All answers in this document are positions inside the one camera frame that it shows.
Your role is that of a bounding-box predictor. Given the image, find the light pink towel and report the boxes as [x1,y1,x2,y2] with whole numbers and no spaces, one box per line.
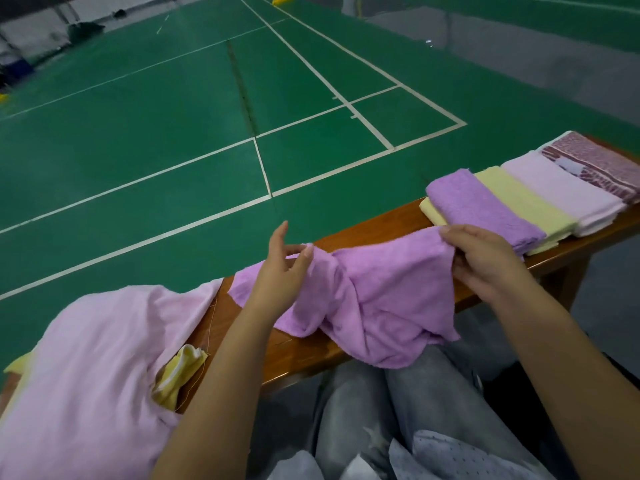
[501,151,629,238]
[0,279,223,480]

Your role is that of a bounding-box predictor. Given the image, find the person's right hand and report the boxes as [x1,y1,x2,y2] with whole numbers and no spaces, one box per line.
[440,225,533,308]

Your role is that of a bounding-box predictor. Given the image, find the purple towel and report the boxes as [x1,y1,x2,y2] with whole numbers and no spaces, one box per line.
[229,227,461,370]
[426,169,548,256]

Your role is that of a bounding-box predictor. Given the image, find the person's left forearm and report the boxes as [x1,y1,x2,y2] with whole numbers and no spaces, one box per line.
[150,307,291,480]

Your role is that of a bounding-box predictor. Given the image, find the person's right forearm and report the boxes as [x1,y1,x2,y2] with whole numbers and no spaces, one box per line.
[490,285,640,480]

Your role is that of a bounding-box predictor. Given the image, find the yellow white striped cloth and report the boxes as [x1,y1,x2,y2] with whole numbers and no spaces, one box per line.
[152,343,208,411]

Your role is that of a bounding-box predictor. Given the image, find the red patterned towel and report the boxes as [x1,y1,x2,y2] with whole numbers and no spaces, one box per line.
[540,131,640,204]

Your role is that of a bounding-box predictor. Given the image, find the brown wooden bench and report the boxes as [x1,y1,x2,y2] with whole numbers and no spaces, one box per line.
[175,135,640,414]

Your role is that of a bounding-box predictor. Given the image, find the person's grey trousers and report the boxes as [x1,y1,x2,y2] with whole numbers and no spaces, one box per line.
[310,345,541,480]

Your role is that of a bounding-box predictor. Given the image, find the person's left hand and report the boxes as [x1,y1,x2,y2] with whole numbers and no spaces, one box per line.
[245,221,314,322]

